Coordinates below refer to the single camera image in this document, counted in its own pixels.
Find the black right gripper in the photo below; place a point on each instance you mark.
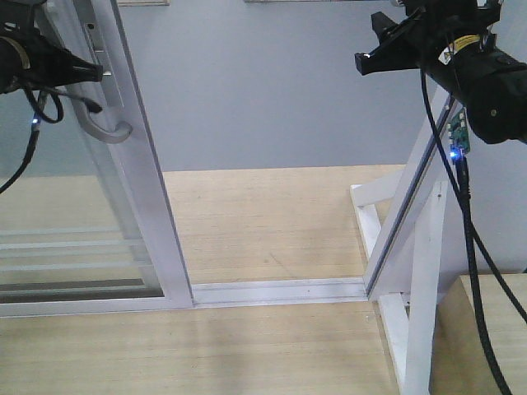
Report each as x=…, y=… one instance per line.
x=445, y=33

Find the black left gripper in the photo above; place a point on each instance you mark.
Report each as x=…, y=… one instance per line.
x=31, y=50

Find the white framed sliding glass door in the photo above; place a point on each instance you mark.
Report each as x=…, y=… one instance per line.
x=86, y=226

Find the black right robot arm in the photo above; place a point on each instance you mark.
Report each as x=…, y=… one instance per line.
x=495, y=100

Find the silver door latch lock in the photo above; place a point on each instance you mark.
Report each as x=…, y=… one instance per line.
x=101, y=54

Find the aluminium floor door track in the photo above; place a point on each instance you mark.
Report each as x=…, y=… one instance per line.
x=279, y=292

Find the green circuit board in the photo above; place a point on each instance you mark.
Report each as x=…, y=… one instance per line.
x=458, y=134

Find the light wooden base platform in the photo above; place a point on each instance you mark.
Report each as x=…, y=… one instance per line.
x=234, y=225

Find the white triangular support brace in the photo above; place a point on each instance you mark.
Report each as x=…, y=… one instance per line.
x=409, y=320

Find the light wooden box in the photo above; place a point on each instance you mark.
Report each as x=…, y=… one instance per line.
x=458, y=362

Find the silver door pull handle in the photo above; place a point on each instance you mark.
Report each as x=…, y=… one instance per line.
x=100, y=126

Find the white door frame post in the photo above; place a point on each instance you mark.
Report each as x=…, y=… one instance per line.
x=390, y=261

